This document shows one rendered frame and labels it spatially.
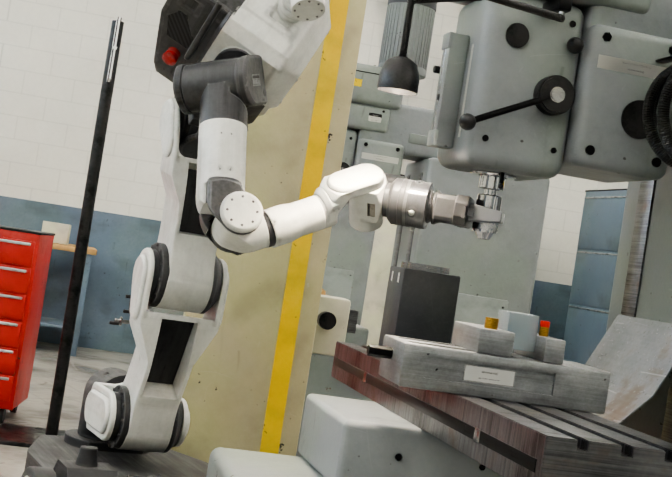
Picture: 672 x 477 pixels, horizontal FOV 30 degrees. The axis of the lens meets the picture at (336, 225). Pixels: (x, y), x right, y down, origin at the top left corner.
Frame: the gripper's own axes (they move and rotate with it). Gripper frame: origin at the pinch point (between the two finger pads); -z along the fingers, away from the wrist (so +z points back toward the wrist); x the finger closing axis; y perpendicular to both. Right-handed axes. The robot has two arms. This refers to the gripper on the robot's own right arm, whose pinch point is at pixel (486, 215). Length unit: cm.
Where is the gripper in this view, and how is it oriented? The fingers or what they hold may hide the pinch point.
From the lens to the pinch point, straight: 233.7
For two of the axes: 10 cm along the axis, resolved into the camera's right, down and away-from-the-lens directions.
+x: 2.1, 0.6, 9.8
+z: -9.6, -1.6, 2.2
